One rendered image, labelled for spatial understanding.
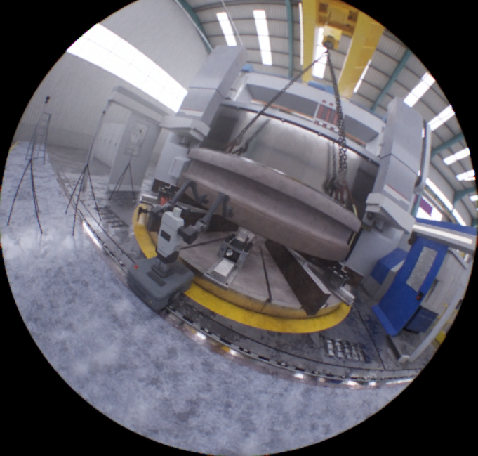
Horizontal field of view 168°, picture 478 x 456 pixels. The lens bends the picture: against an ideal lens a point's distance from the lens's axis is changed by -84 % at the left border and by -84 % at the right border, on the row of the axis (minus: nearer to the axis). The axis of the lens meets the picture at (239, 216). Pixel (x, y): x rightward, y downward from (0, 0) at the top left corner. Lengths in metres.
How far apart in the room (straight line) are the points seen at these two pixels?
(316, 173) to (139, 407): 6.03
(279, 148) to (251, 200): 3.54
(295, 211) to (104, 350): 2.69
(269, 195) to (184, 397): 2.47
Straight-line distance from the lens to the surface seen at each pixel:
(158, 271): 1.79
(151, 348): 1.56
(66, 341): 1.65
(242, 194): 2.43
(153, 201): 3.63
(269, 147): 5.73
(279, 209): 2.38
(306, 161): 5.60
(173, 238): 1.52
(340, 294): 3.31
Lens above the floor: 1.42
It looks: 11 degrees down
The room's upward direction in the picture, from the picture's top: 23 degrees clockwise
